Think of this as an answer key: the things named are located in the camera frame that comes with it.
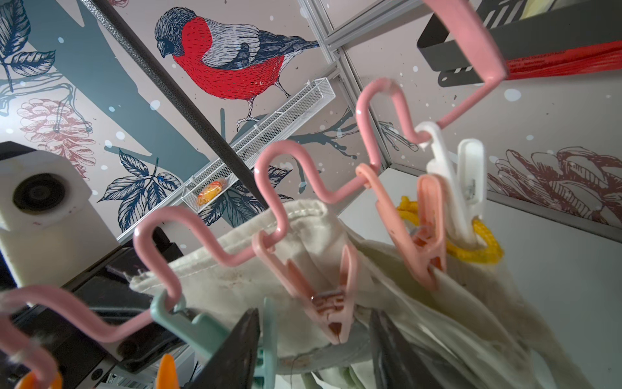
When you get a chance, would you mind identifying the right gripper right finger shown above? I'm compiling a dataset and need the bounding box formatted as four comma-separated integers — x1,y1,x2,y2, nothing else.
369,309,442,389

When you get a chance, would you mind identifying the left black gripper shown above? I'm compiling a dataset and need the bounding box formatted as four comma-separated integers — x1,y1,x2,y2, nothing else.
1,242,181,388

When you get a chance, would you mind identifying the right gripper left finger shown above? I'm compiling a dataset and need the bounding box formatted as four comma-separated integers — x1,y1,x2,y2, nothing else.
186,308,260,389

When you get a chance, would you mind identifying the cream knitted glove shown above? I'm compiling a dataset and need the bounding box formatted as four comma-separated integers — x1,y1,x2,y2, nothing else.
348,231,591,388

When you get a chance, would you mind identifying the green-striped leather glove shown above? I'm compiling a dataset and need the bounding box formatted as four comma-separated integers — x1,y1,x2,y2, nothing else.
129,198,487,389

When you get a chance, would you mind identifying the pink clip hanger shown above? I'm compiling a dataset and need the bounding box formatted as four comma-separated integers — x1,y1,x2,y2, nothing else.
0,0,510,389

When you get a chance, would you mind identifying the black clothes rack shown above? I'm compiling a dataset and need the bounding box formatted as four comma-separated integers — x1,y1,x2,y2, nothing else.
82,0,268,207

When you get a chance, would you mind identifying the mint green clothespin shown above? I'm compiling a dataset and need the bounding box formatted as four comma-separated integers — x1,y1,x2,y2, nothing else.
150,290,278,388

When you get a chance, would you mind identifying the orange clothespin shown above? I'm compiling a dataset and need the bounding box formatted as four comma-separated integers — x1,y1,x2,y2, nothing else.
15,353,180,389

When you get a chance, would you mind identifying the orange snack packet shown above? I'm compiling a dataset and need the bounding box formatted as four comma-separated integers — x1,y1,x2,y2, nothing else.
197,178,228,207

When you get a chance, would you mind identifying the white clothespin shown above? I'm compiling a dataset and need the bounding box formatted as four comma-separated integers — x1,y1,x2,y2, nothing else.
415,122,487,250

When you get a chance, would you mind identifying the red cassava chips bag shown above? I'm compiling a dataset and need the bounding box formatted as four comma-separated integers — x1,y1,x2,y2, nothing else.
504,0,622,82

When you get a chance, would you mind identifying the dark wall basket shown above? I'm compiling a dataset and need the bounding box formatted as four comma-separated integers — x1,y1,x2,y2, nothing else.
417,1,621,88

